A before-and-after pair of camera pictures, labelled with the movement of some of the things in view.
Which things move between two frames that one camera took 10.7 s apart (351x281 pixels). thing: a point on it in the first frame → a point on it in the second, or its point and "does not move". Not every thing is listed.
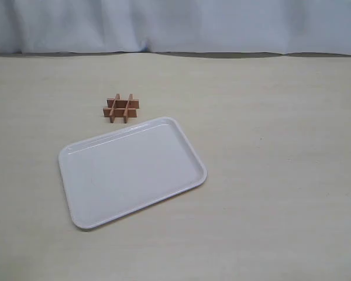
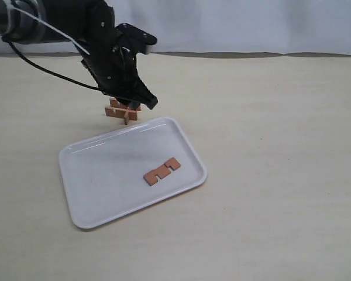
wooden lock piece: [119, 112] does not move
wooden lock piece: [112, 116] → [161, 171]
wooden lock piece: [126, 115] does not move
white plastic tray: [116, 174] does not move
